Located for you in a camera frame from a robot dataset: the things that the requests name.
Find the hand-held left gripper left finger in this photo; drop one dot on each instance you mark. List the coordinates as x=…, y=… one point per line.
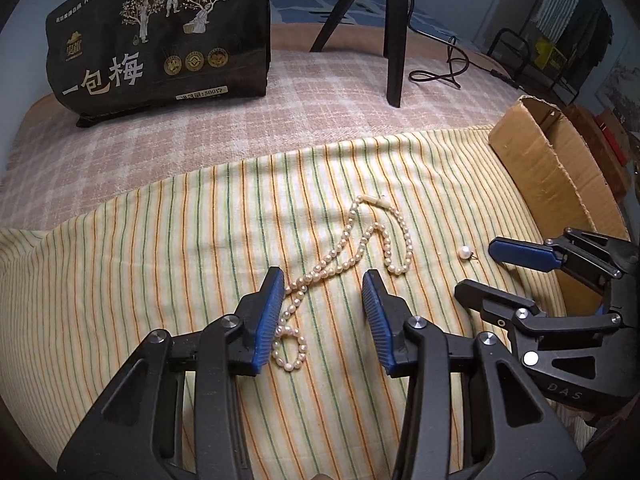
x=267, y=320

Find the pink checked blanket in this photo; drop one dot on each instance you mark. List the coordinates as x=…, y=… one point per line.
x=150, y=150

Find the pearl earring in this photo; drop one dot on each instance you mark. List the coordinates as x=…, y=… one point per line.
x=466, y=253

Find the white striped hanging cloth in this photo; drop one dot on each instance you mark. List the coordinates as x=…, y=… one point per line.
x=552, y=5

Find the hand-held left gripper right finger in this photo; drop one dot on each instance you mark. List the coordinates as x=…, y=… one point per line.
x=377, y=320

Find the yellow box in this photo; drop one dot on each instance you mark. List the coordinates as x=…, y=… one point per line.
x=547, y=52

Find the black printed snack bag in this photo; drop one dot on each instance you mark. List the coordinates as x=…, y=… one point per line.
x=150, y=60

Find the black tripod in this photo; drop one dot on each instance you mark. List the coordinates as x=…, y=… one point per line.
x=395, y=60

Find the dark hanging clothes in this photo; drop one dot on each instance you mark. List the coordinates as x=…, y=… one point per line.
x=587, y=40

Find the yellow striped cloth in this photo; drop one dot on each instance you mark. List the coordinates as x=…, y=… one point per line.
x=150, y=270

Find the brown cardboard box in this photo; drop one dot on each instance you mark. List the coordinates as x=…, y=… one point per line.
x=590, y=120

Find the black metal low rack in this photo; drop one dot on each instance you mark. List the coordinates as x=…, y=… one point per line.
x=520, y=40

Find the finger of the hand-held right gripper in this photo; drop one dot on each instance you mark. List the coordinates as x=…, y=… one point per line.
x=480, y=297
x=520, y=252

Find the blue patterned bed sheet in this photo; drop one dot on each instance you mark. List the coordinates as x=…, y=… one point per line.
x=300, y=5

